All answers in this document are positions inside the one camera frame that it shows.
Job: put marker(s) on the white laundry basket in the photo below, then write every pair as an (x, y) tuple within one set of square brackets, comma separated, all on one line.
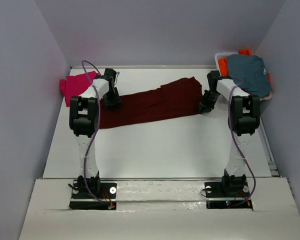
[(222, 55)]

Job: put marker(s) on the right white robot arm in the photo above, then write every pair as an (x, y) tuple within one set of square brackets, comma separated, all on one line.
[(243, 120)]

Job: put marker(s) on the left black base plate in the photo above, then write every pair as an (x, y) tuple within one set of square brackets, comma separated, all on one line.
[(82, 199)]

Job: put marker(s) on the dark red t shirt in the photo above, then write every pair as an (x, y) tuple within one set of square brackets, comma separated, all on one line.
[(176, 99)]

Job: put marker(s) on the teal blue t shirt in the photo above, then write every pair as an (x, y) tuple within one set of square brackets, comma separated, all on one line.
[(249, 72)]

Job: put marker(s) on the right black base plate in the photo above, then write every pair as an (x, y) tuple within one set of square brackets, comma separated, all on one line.
[(217, 198)]

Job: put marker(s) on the orange t shirt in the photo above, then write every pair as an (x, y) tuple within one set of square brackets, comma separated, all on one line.
[(224, 66)]

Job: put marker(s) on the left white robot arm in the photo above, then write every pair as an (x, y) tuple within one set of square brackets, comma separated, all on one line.
[(84, 121)]

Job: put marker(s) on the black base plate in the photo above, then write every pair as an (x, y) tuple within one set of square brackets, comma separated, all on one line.
[(217, 198), (82, 199)]

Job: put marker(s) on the folded pink t shirt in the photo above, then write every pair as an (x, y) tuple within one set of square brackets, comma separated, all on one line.
[(73, 86)]

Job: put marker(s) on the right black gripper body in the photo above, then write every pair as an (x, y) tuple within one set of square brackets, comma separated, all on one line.
[(209, 99)]

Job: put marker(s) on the aluminium rail right side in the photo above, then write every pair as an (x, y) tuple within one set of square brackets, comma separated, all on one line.
[(268, 152)]

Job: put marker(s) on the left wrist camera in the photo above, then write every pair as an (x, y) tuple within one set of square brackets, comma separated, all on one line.
[(111, 75)]

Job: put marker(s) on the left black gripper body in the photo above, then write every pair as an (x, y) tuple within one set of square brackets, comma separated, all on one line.
[(111, 98)]

